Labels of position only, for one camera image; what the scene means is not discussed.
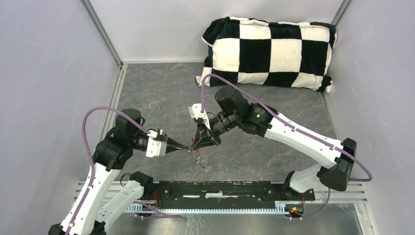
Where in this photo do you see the blue white cable duct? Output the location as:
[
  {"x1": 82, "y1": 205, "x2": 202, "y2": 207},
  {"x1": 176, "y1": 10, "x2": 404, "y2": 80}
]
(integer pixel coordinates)
[{"x1": 125, "y1": 202, "x2": 299, "y2": 215}]

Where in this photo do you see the black white checkered pillow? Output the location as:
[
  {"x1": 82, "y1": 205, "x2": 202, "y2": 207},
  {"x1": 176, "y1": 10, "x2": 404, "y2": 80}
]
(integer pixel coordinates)
[{"x1": 195, "y1": 17, "x2": 337, "y2": 93}]

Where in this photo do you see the red grey keyring holder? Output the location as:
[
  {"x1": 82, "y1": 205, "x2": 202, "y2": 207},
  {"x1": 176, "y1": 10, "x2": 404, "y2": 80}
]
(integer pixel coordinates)
[{"x1": 193, "y1": 149, "x2": 206, "y2": 169}]

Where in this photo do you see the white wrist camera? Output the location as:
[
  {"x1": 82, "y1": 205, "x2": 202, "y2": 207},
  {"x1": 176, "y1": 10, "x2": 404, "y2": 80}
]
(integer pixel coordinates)
[
  {"x1": 145, "y1": 129, "x2": 168, "y2": 158},
  {"x1": 188, "y1": 103, "x2": 209, "y2": 121}
]

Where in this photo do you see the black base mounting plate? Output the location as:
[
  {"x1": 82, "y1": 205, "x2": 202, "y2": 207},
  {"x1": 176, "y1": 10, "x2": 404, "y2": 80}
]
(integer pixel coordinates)
[{"x1": 139, "y1": 181, "x2": 316, "y2": 210}]

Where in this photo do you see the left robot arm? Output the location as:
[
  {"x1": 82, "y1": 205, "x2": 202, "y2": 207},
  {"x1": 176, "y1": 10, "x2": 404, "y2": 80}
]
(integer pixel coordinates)
[{"x1": 48, "y1": 107, "x2": 188, "y2": 235}]

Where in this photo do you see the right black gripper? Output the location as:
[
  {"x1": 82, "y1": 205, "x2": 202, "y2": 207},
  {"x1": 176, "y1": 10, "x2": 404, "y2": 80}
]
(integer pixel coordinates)
[{"x1": 191, "y1": 112, "x2": 240, "y2": 150}]

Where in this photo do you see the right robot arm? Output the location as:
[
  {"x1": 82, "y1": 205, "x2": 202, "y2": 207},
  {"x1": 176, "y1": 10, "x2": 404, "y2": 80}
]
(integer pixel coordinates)
[{"x1": 188, "y1": 86, "x2": 357, "y2": 200}]

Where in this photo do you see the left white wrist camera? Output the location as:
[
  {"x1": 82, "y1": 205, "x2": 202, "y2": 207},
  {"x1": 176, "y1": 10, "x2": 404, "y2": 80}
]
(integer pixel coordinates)
[{"x1": 145, "y1": 129, "x2": 168, "y2": 158}]

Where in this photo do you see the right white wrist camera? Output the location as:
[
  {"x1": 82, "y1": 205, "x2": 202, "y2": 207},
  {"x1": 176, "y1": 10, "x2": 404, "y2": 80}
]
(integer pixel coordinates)
[{"x1": 188, "y1": 103, "x2": 209, "y2": 121}]

